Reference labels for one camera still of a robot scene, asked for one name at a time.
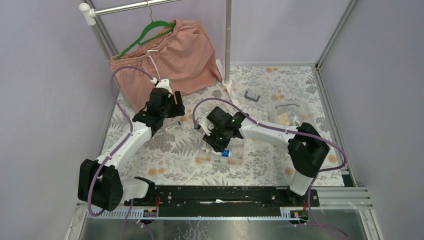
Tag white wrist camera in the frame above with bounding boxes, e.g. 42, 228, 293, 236
194, 117, 214, 136
150, 77, 173, 94

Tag blue white medicine bottle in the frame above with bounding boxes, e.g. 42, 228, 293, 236
213, 149, 231, 158

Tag small white tube blue tip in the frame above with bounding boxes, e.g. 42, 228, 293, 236
165, 121, 182, 132

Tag clear compartment organizer tray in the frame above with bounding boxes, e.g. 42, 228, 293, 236
197, 138, 245, 167

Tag purple cable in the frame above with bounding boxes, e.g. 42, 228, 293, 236
192, 97, 349, 240
86, 65, 157, 240

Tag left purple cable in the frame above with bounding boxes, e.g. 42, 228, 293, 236
86, 65, 157, 240

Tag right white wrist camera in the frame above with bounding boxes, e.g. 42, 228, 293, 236
194, 117, 214, 136

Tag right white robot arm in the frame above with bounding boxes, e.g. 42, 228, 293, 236
197, 106, 330, 206

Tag metal clothes rack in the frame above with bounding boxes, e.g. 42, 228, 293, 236
78, 0, 239, 107

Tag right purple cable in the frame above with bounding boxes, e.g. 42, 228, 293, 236
192, 97, 349, 240

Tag floral table mat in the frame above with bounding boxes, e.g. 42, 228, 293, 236
120, 66, 331, 186

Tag pink fabric shorts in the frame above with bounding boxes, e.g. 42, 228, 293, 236
110, 19, 222, 112

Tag clear box lid black handle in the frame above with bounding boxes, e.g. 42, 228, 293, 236
238, 84, 286, 110

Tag clear plastic kit box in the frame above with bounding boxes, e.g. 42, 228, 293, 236
267, 100, 316, 127

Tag green clothes hanger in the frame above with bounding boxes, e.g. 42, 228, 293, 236
114, 0, 177, 61

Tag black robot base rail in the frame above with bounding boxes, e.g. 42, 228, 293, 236
133, 185, 320, 218

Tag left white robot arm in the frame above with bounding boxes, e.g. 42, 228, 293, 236
77, 87, 185, 212

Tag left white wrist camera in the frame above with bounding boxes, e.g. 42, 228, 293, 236
150, 77, 173, 94

